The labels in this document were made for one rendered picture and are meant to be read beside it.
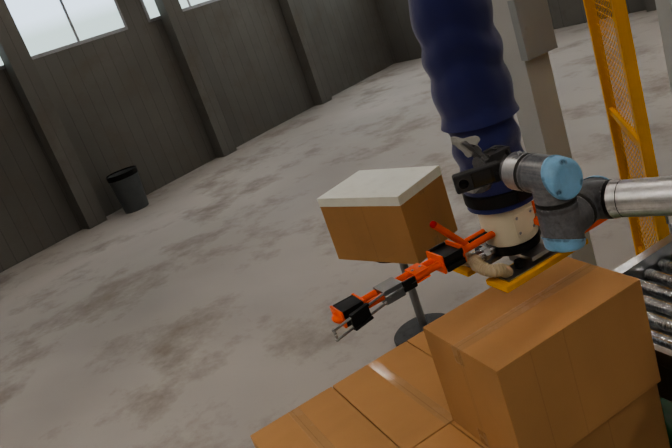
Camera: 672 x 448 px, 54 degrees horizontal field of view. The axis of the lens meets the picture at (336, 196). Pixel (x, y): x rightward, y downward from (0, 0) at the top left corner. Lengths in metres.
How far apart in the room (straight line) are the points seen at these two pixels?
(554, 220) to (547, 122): 2.08
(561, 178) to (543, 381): 0.87
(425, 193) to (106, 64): 7.94
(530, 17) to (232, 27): 9.39
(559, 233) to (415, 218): 2.04
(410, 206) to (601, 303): 1.48
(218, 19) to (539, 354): 10.65
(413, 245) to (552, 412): 1.50
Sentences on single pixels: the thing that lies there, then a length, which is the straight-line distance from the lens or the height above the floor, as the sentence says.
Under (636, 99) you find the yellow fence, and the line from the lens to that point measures 3.17.
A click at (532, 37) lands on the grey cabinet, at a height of 1.57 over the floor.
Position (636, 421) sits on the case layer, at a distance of 2.55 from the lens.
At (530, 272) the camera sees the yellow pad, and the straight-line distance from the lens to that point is 2.07.
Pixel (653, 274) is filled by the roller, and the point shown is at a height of 0.54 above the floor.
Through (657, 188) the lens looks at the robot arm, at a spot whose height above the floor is 1.50.
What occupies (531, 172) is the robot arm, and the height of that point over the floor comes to 1.60.
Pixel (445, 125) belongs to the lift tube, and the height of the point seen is 1.62.
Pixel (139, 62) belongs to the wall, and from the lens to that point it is 11.15.
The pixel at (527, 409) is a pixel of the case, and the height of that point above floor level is 0.77.
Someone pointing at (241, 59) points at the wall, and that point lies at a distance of 12.34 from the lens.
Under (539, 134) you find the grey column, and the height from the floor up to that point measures 1.07.
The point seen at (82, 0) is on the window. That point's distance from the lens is 10.92.
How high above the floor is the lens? 2.11
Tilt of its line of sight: 17 degrees down
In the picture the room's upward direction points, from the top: 19 degrees counter-clockwise
